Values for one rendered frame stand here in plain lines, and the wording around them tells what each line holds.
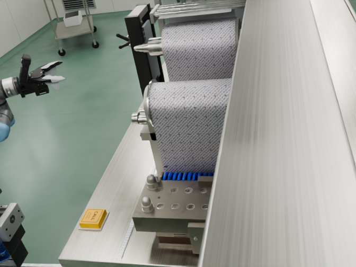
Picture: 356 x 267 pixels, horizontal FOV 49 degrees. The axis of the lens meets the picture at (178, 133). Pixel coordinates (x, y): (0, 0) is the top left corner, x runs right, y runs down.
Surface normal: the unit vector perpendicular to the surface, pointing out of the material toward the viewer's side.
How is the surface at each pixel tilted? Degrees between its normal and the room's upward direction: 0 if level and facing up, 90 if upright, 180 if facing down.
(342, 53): 0
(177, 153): 90
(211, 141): 90
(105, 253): 0
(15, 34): 90
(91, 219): 0
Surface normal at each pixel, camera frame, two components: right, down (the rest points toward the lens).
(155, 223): -0.19, 0.56
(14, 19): 0.97, -0.02
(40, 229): -0.15, -0.83
